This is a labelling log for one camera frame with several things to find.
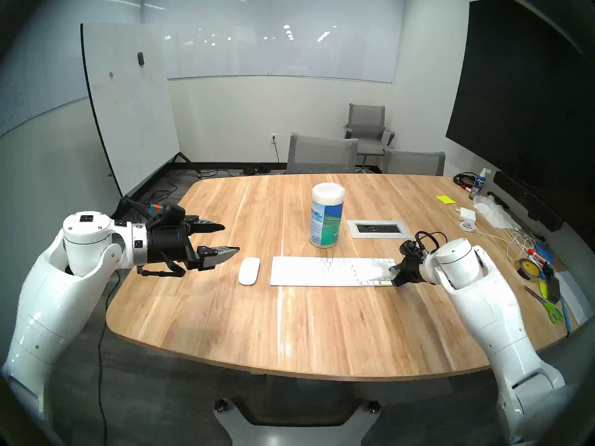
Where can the silver table power outlet box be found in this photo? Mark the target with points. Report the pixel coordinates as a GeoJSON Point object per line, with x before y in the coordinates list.
{"type": "Point", "coordinates": [379, 229]}

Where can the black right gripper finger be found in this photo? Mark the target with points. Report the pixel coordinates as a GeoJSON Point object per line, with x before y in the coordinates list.
{"type": "Point", "coordinates": [399, 280]}
{"type": "Point", "coordinates": [400, 267]}

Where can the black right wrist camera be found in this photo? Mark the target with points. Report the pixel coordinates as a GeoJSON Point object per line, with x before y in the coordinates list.
{"type": "Point", "coordinates": [409, 248]}

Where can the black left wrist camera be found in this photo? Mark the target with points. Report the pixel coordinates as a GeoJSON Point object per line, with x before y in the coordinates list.
{"type": "Point", "coordinates": [169, 211]}

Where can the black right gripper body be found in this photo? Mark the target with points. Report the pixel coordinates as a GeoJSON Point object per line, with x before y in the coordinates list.
{"type": "Point", "coordinates": [414, 269]}

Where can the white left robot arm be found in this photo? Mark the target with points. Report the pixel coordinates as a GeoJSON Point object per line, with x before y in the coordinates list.
{"type": "Point", "coordinates": [51, 301]}

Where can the white marker with red label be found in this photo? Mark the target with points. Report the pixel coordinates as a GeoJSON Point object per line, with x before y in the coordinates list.
{"type": "Point", "coordinates": [539, 256]}

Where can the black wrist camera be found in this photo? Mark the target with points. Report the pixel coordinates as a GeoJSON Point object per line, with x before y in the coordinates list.
{"type": "Point", "coordinates": [169, 211]}
{"type": "Point", "coordinates": [409, 248]}

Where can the white disinfecting wipe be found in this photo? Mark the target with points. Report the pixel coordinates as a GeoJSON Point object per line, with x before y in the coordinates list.
{"type": "Point", "coordinates": [376, 269]}

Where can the black and yellow tape roll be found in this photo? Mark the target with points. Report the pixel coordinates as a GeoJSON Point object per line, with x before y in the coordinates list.
{"type": "Point", "coordinates": [530, 269]}

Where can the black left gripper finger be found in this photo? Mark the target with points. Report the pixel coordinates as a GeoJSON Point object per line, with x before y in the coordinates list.
{"type": "Point", "coordinates": [209, 226]}
{"type": "Point", "coordinates": [218, 253]}

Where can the black video conference bar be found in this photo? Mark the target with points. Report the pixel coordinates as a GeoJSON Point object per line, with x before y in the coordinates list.
{"type": "Point", "coordinates": [530, 201]}

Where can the disinfecting wipes canister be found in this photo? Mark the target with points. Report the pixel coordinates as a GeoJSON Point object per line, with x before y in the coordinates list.
{"type": "Point", "coordinates": [327, 217]}

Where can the crumpled white tissue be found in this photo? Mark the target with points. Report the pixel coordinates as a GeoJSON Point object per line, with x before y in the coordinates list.
{"type": "Point", "coordinates": [495, 213]}

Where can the whiteboard cleaner spray bottle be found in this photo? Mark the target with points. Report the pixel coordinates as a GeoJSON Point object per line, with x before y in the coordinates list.
{"type": "Point", "coordinates": [479, 185]}

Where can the grey mesh office chair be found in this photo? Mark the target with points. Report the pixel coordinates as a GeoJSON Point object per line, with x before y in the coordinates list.
{"type": "Point", "coordinates": [320, 153]}
{"type": "Point", "coordinates": [413, 162]}

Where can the white slim keyboard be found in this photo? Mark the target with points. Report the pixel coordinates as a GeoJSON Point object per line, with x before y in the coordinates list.
{"type": "Point", "coordinates": [316, 271]}

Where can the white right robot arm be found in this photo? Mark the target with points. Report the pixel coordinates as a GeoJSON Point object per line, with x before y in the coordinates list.
{"type": "Point", "coordinates": [488, 310]}

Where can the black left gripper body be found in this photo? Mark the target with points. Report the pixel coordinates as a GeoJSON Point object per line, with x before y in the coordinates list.
{"type": "Point", "coordinates": [167, 243]}

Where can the grey office chair with armrests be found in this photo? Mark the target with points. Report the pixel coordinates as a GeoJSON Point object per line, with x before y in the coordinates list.
{"type": "Point", "coordinates": [367, 123]}

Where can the glass wall board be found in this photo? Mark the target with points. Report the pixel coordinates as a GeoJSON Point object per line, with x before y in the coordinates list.
{"type": "Point", "coordinates": [32, 87]}
{"type": "Point", "coordinates": [288, 36]}

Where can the mobile whiteboard on stand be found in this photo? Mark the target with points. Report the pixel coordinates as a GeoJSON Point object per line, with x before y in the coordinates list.
{"type": "Point", "coordinates": [130, 110]}

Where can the blue pen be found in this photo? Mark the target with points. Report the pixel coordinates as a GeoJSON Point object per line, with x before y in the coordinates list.
{"type": "Point", "coordinates": [565, 312]}

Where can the yellow sticky note pad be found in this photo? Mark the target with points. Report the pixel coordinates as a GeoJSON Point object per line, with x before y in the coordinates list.
{"type": "Point", "coordinates": [446, 200]}

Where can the blue pouch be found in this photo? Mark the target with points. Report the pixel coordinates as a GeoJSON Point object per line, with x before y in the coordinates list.
{"type": "Point", "coordinates": [545, 253]}

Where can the white power adapter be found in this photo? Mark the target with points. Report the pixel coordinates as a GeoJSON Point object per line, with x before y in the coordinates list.
{"type": "Point", "coordinates": [467, 213]}

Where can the large black wall screen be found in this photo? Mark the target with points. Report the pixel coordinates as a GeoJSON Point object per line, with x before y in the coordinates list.
{"type": "Point", "coordinates": [520, 101]}

